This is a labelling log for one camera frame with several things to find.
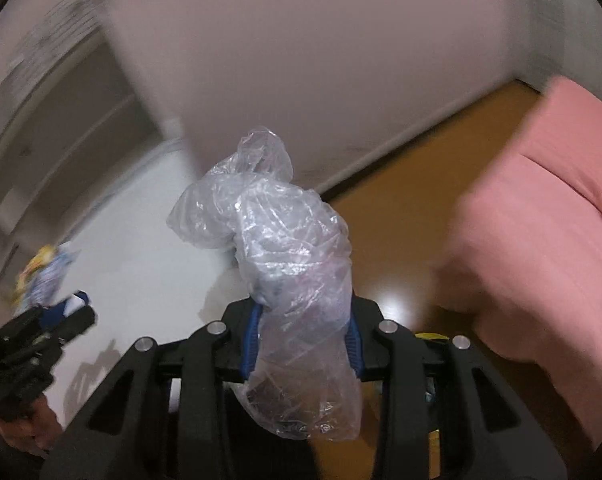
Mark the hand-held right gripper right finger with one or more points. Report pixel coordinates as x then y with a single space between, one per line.
354 352

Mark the white door frame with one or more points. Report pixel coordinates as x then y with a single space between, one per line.
71 125

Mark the yellow and white wrapper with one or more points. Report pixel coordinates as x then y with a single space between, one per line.
41 274

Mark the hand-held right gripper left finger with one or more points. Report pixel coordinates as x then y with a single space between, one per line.
250 342

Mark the pink blanket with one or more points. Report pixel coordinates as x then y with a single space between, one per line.
541 240

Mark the clear plastic bag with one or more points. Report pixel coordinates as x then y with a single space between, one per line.
291 260

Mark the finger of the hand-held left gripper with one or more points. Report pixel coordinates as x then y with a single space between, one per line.
73 321

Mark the person's left hand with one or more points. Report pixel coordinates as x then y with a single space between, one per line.
28 427

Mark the black bin with gold rim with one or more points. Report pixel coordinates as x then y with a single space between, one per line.
431 336

